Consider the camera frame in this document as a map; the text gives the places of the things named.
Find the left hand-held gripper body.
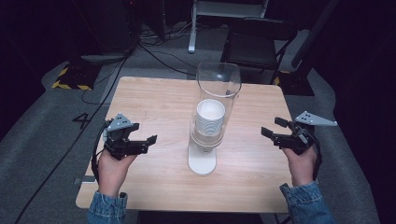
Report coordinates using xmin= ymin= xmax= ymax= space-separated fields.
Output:
xmin=103 ymin=113 xmax=138 ymax=161

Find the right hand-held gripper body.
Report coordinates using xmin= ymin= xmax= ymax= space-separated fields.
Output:
xmin=279 ymin=110 xmax=338 ymax=156

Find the person's right hand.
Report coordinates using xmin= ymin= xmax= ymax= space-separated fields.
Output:
xmin=281 ymin=145 xmax=318 ymax=188

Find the person's left hand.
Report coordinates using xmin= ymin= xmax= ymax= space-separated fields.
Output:
xmin=97 ymin=148 xmax=138 ymax=198

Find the grey tape strip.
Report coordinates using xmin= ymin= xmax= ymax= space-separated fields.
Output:
xmin=73 ymin=175 xmax=97 ymax=185

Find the clear tube cup dispenser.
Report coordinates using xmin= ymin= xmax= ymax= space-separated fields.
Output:
xmin=187 ymin=61 xmax=243 ymax=176

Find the stack of white paper cups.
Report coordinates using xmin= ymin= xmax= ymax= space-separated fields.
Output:
xmin=193 ymin=98 xmax=226 ymax=138

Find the black folding chair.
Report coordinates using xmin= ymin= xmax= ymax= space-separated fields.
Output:
xmin=219 ymin=17 xmax=298 ymax=86

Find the black slanted stand pole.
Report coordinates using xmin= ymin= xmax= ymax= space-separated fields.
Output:
xmin=290 ymin=0 xmax=341 ymax=69

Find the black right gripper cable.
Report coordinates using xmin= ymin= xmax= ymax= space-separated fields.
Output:
xmin=306 ymin=132 xmax=323 ymax=182

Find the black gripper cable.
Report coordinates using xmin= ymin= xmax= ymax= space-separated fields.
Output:
xmin=306 ymin=132 xmax=323 ymax=182
xmin=91 ymin=119 xmax=114 ymax=185

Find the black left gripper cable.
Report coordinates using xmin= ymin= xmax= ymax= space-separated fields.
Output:
xmin=91 ymin=119 xmax=114 ymax=185

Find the long black floor cable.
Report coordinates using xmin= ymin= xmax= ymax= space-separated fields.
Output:
xmin=13 ymin=52 xmax=132 ymax=224

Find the black yellow striped base plate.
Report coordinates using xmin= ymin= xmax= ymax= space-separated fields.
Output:
xmin=50 ymin=63 xmax=102 ymax=91
xmin=273 ymin=70 xmax=316 ymax=97

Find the white metal desk frame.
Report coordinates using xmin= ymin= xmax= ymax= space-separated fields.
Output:
xmin=187 ymin=0 xmax=270 ymax=54

